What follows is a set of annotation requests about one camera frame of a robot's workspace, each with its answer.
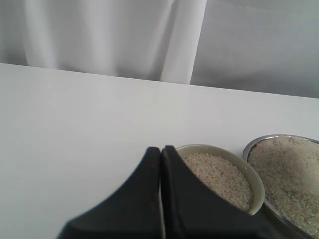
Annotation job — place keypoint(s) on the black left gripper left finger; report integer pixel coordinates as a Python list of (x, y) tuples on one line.
[(131, 212)]

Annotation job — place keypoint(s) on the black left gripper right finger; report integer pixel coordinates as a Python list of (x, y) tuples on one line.
[(192, 211)]

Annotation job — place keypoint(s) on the rice in white bowl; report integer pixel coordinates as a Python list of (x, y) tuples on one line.
[(223, 177)]

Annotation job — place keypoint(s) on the small white ceramic bowl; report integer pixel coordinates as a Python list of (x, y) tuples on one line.
[(251, 175)]

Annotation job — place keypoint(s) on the rice in steel basin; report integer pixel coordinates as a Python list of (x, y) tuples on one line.
[(286, 174)]

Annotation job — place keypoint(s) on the large steel basin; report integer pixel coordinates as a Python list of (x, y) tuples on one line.
[(246, 152)]

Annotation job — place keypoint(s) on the white backdrop curtain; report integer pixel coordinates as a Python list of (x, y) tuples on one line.
[(255, 45)]

